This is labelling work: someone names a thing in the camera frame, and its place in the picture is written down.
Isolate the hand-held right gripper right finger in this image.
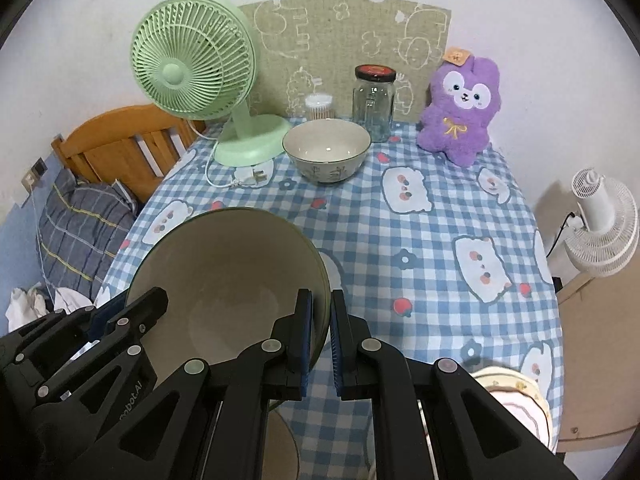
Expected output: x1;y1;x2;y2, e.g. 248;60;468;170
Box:
330;290;576;480

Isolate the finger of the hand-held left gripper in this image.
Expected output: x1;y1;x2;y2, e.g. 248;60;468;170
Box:
106;287;169;357
0;304;114;377

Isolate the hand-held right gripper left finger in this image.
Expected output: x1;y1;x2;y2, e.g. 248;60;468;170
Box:
95;288;316;480

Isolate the cream ceramic bowl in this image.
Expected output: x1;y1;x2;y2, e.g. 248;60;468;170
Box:
281;118;372;184
267;400;302;480
124;208;332;392

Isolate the large yellow floral plate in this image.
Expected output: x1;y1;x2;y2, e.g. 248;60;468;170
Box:
472;366;553;453

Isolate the white plate with red print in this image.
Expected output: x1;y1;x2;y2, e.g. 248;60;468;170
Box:
492;389;552;450

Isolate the crumpled white cloth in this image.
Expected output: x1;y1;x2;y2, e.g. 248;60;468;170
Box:
6;285;48;333

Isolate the pale pink cloth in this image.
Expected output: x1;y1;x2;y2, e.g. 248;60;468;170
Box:
52;285;96;315

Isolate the grey plaid pillow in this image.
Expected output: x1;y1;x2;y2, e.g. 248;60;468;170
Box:
39;167;138;301

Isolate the blue checked tablecloth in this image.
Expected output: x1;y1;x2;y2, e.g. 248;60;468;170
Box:
95;119;563;480

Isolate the wooden bed headboard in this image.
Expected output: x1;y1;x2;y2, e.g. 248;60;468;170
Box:
51;105;208;203

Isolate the glass jar with dark lid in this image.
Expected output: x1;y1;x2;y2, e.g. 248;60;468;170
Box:
352;64;397;143

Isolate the green desk fan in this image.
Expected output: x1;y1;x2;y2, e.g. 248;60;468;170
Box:
131;0;291;167

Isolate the purple plush bunny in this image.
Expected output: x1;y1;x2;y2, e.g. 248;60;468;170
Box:
416;46;502;168

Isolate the white standing fan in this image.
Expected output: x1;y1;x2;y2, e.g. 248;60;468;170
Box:
564;168;640;278

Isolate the green cartoon print mat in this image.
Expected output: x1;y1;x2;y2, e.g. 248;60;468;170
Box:
236;0;453;123

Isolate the wall socket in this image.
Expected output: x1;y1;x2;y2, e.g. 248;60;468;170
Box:
21;156;47;193

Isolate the white fan power cable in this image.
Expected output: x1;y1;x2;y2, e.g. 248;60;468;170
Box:
204;125;274;192

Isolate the black fan cable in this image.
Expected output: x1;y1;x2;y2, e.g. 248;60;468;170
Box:
545;212;583;257

